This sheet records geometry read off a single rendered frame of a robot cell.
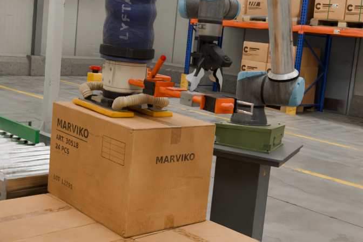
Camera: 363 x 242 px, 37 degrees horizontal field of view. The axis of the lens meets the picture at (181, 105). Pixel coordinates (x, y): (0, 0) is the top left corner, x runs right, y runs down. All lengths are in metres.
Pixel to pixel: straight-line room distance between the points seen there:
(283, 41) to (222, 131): 0.53
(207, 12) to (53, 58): 3.95
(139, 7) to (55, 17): 3.61
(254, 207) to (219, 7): 1.21
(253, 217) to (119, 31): 1.20
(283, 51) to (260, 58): 7.91
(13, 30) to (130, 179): 10.62
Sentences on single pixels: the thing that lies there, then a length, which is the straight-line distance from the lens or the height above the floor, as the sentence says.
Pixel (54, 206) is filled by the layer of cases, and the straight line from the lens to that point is 2.30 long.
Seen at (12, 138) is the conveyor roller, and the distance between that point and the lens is 3.50.
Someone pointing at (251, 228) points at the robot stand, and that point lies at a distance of 2.83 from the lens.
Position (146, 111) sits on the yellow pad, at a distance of 2.22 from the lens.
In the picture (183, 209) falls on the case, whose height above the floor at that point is 0.61.
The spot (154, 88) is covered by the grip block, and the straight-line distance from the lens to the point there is 2.02.
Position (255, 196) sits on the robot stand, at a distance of 2.78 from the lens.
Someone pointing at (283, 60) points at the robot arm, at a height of 1.20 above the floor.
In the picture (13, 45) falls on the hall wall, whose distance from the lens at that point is 12.45.
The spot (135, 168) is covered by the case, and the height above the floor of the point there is 0.80.
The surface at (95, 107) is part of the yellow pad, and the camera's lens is 2.19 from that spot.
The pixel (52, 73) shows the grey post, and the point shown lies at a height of 0.74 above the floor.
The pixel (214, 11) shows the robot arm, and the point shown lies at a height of 1.37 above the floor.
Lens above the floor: 1.29
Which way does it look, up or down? 8 degrees down
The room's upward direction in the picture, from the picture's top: 6 degrees clockwise
